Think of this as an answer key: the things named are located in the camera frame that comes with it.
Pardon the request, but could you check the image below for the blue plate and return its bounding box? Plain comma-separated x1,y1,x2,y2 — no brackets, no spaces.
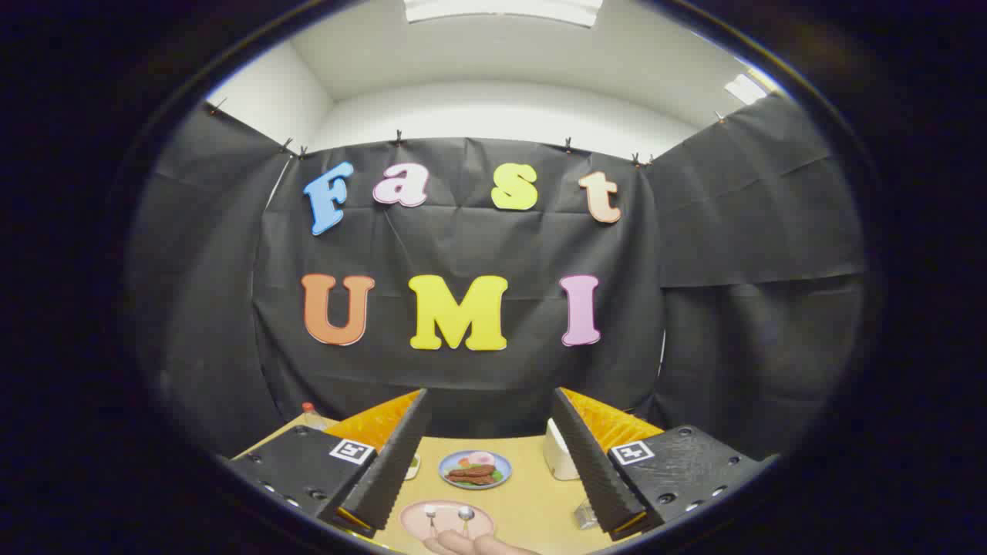
439,449,513,490

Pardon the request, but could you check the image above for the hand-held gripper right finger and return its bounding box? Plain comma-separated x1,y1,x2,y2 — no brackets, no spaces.
549,387,780,542

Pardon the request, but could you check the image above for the small ceiling light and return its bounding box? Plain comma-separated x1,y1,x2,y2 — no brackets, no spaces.
723,73,770,106

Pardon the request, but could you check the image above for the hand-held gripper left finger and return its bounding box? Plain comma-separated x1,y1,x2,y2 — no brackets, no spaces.
224,388,433,540

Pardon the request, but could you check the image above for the white toaster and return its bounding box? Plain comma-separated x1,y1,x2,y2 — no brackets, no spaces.
543,419,583,482

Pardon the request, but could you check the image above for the pink plate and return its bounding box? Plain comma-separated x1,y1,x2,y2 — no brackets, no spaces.
399,499,496,544

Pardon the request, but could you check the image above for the long ceiling light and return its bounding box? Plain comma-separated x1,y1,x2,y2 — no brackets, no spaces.
403,0,604,29

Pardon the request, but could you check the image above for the clear plastic water bottle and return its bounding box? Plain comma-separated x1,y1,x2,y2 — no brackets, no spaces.
297,401,338,430

